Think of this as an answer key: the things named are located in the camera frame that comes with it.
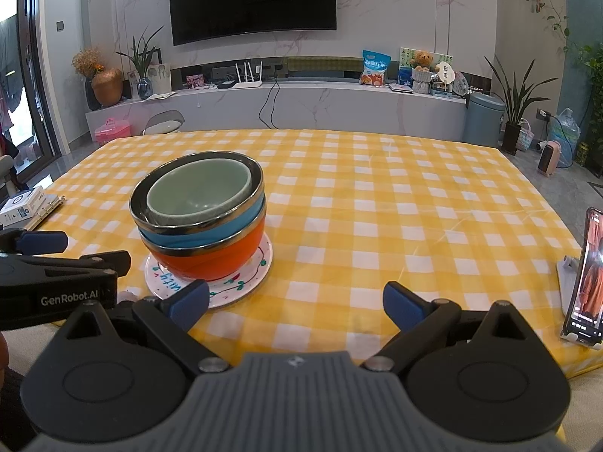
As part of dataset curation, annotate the yellow checked tablecloth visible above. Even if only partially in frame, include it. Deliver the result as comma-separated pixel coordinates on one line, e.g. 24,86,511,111
35,128,585,438

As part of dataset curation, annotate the blue steel bowl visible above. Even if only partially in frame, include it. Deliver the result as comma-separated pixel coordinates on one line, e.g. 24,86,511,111
129,151,267,250

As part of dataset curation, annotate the green picture board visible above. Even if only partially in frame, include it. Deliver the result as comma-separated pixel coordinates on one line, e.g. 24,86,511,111
398,47,454,91

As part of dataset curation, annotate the blue snack bag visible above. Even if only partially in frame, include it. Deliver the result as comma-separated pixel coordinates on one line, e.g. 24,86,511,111
360,50,392,87

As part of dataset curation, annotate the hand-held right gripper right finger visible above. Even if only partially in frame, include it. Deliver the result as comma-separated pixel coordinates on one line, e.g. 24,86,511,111
360,281,542,374

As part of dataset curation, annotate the blue water jug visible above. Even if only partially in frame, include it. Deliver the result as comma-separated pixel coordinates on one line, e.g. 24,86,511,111
548,108,580,168

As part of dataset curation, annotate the white cardboard box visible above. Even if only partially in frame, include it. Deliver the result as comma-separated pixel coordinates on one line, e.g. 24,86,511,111
0,187,46,227

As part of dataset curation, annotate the white drawing card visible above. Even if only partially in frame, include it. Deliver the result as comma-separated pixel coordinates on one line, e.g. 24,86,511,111
148,61,173,96

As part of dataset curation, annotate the bushy ivy plant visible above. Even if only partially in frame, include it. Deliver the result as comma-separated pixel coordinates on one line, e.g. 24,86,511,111
571,43,603,107

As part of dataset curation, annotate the black cable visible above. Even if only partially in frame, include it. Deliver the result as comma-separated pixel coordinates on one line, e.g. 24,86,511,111
257,80,280,130

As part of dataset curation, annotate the ring binder notebook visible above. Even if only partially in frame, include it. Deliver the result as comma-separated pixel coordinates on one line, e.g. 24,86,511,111
27,195,65,232

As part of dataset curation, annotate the grey round chair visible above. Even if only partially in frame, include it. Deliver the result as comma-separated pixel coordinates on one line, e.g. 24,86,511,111
142,110,184,136

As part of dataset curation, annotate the black television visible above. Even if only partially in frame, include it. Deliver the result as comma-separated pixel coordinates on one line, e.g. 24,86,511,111
168,0,338,47

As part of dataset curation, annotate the pink space heater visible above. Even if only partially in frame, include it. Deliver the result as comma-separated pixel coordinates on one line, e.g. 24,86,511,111
538,140,566,176

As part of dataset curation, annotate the white router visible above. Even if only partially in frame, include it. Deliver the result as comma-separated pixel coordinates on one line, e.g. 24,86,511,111
232,58,265,91

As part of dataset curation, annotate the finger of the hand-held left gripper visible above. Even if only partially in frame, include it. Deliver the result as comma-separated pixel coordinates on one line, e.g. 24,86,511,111
0,228,69,256
0,250,132,278

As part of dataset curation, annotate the grey-blue trash bin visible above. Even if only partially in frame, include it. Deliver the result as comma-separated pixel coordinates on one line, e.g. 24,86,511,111
464,93,506,148

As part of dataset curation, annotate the brown round vase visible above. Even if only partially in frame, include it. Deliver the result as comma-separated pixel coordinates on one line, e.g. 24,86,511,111
91,68,124,107

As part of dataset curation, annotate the pink plastic box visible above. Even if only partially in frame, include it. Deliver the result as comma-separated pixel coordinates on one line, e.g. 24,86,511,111
93,118,133,145

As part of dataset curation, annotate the white phone stand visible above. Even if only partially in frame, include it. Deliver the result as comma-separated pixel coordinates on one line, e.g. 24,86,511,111
555,255,603,352

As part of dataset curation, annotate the white plate with vine drawing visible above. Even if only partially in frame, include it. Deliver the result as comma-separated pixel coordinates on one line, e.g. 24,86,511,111
144,230,274,310

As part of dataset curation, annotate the blue glass vase with plant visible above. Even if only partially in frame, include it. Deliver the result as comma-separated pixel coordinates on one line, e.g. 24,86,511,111
116,25,165,101

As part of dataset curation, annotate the white marble TV console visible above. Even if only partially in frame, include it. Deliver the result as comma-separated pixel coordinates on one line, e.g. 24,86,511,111
85,80,468,144

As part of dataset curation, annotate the green ceramic bowl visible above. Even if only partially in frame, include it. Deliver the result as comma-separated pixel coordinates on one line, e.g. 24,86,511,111
145,157,253,227

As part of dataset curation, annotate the brown teddy bear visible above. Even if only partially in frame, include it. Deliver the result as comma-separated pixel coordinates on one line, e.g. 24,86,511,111
408,50,435,73

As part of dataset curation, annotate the small woven basket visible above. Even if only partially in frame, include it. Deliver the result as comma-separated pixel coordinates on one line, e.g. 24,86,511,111
515,120,536,152

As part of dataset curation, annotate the dark vase with dried flowers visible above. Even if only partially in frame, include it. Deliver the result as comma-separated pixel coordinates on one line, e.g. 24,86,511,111
71,47,105,112

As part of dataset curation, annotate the orange steel bowl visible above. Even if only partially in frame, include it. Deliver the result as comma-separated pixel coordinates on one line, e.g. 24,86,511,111
138,211,268,282

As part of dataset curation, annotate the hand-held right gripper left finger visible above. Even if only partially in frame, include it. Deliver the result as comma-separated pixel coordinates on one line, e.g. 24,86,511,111
59,280,233,374

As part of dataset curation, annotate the black smartphone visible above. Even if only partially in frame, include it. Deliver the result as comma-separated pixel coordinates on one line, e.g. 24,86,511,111
560,206,603,341

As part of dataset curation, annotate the long-leaf potted plant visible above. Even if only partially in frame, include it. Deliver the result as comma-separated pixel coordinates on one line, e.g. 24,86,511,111
484,53,557,154

